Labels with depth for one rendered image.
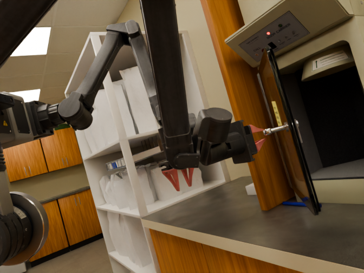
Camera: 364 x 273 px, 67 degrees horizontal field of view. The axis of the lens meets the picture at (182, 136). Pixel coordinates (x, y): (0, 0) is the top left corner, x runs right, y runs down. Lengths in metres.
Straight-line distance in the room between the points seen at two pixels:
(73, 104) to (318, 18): 0.76
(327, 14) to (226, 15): 0.39
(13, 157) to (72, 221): 1.51
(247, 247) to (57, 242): 4.80
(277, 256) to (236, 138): 0.28
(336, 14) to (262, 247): 0.58
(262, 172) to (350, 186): 0.26
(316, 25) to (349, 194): 0.47
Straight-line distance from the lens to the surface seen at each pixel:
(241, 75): 1.00
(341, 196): 0.92
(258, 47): 0.90
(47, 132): 1.06
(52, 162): 5.57
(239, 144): 0.65
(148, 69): 0.99
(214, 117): 0.57
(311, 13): 0.81
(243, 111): 0.96
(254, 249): 0.76
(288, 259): 0.69
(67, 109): 0.98
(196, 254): 1.09
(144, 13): 0.48
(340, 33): 0.84
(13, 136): 0.94
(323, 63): 0.88
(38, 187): 5.87
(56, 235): 5.39
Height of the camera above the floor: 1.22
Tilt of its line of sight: 2 degrees up
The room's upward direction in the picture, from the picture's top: 16 degrees counter-clockwise
